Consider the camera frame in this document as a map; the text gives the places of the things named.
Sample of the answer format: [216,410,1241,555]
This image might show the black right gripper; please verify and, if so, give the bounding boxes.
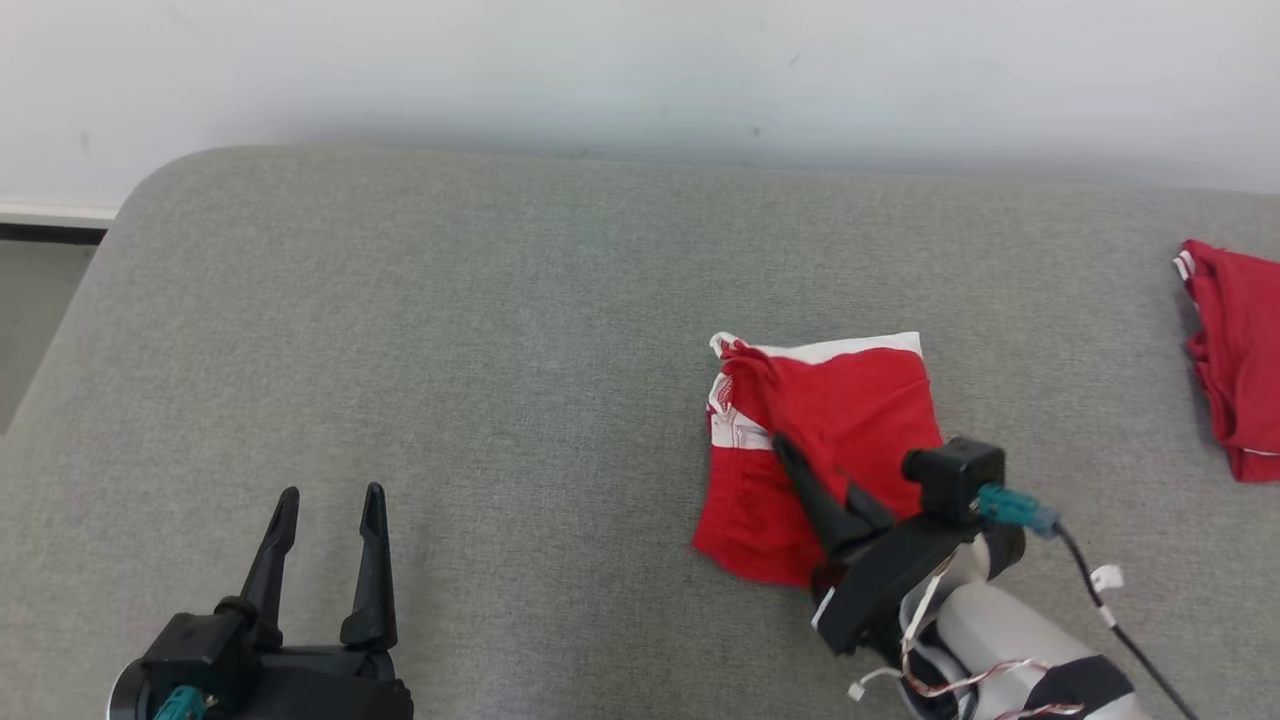
[769,431,1027,659]

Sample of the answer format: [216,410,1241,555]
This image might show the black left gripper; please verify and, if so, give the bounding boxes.
[205,482,415,720]

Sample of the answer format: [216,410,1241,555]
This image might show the red shorts with white trim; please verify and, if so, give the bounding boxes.
[691,331,947,589]

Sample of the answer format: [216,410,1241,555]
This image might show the red shirt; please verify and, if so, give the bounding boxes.
[1172,238,1280,485]

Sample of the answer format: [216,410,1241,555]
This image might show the teal right camera connector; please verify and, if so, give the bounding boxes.
[975,482,1062,540]

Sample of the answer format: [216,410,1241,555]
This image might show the teal camera connector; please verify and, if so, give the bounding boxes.
[975,482,1062,540]
[152,684,209,720]

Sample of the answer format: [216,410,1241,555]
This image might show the teal left camera connector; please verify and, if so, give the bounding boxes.
[152,684,209,720]

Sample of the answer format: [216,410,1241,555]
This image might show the red white twisted wire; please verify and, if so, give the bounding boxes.
[847,558,1087,720]

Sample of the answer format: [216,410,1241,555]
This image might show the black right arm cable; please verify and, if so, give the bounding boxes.
[1050,522,1201,720]

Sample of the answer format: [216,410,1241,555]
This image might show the white wall baseboard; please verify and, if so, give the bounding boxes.
[0,199,120,230]

